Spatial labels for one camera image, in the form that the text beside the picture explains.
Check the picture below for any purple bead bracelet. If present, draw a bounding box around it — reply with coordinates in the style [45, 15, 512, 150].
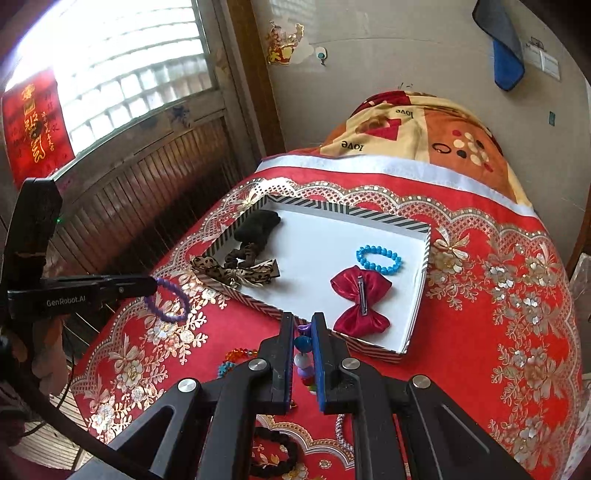
[143, 276, 192, 324]

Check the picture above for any black fabric scrunchie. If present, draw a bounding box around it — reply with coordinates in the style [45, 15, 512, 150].
[249, 426, 300, 479]

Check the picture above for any colourful bead necklace pile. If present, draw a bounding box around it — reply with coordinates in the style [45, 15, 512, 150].
[216, 322, 320, 393]

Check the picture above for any dark red satin bow clip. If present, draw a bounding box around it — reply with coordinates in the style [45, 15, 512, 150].
[331, 266, 392, 338]

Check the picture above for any blue bead bracelet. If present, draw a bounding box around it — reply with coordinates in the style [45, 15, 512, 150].
[355, 244, 404, 276]

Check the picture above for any brown leopard bow scrunchie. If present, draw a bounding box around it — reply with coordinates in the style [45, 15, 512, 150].
[189, 242, 280, 287]

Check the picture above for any black velvet hair item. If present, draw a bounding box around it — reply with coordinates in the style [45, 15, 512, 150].
[233, 210, 280, 259]

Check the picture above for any red floral embroidered bedspread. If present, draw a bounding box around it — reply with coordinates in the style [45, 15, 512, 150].
[72, 165, 583, 479]

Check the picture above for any red gold calligraphy banner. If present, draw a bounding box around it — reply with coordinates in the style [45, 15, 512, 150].
[2, 70, 75, 187]

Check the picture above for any black white striped box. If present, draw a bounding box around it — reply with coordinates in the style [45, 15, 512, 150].
[190, 195, 431, 363]

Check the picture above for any clear plastic bag on chair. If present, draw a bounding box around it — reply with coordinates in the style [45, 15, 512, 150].
[569, 258, 590, 330]

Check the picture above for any window with bright grille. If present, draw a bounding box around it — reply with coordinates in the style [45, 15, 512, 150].
[7, 0, 213, 153]

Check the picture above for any brown wooden chair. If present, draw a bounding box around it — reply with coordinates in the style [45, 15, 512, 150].
[566, 188, 591, 278]

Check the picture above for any orange beige love blanket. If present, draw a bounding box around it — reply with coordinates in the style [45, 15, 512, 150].
[294, 90, 532, 207]

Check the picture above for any blue grey hanging cloth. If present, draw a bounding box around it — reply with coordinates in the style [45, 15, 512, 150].
[472, 0, 525, 92]

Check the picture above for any silver pink braided bracelet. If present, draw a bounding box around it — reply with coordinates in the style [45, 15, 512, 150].
[334, 412, 356, 455]

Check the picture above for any black cable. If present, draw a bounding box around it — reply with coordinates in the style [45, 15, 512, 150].
[0, 336, 158, 480]

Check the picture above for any red gold wall sticker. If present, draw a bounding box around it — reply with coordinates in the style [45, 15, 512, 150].
[266, 21, 304, 65]

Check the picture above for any wall hook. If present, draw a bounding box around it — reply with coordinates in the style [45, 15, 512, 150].
[315, 46, 328, 66]

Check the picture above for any white wall calendar poster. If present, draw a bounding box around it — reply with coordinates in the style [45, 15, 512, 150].
[585, 80, 591, 108]

